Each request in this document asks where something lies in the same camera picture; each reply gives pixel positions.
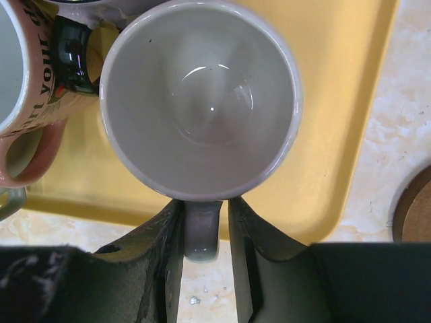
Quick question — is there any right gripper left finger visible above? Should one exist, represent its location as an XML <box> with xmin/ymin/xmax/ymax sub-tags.
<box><xmin>1</xmin><ymin>200</ymin><xmax>185</xmax><ymax>322</ymax></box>

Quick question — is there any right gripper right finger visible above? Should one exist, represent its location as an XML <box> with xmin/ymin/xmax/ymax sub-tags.
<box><xmin>228</xmin><ymin>197</ymin><xmax>430</xmax><ymax>322</ymax></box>

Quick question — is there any brown ridged wooden coaster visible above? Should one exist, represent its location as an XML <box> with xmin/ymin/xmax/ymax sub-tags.
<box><xmin>392</xmin><ymin>164</ymin><xmax>430</xmax><ymax>243</ymax></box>

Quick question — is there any large white mug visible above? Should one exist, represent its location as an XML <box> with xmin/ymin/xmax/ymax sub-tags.
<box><xmin>100</xmin><ymin>1</ymin><xmax>303</xmax><ymax>262</ymax></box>

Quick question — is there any purple glass cup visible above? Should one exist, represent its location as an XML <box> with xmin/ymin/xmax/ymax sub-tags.
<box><xmin>50</xmin><ymin>1</ymin><xmax>127</xmax><ymax>96</ymax></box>

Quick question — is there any small green grey mug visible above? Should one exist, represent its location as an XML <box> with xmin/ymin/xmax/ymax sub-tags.
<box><xmin>1</xmin><ymin>187</ymin><xmax>27</xmax><ymax>221</ymax></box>

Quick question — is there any pink lettered mug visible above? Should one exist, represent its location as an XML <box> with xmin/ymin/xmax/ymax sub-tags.
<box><xmin>1</xmin><ymin>1</ymin><xmax>97</xmax><ymax>188</ymax></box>

